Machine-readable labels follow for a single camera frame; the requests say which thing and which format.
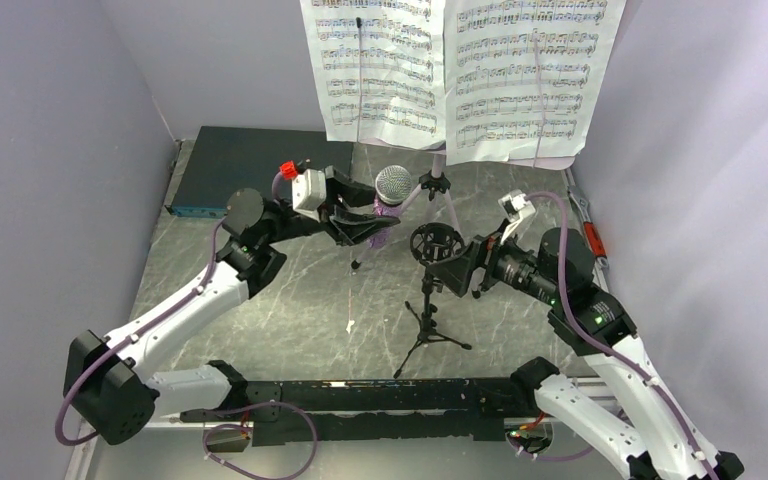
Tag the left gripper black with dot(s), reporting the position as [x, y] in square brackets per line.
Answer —
[348, 226]

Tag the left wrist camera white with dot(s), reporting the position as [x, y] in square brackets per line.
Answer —
[308, 188]

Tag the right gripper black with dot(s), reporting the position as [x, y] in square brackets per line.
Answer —
[455, 270]

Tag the dark network switch box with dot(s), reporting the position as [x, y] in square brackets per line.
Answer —
[225, 159]

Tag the sheet music page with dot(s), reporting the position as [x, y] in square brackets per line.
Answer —
[525, 75]
[378, 70]

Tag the purple glitter tube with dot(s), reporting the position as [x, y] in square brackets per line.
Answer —
[393, 186]

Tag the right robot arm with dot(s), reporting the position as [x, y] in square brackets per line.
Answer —
[655, 439]

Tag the red handled wrench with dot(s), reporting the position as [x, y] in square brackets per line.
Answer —
[582, 204]

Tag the lilac perforated music stand desk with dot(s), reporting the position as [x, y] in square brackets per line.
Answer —
[456, 157]

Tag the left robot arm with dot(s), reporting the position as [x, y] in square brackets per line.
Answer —
[113, 383]

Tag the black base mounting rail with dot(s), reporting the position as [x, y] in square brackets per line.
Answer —
[480, 409]

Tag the black microphone tripod with shockmount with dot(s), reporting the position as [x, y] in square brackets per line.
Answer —
[430, 291]

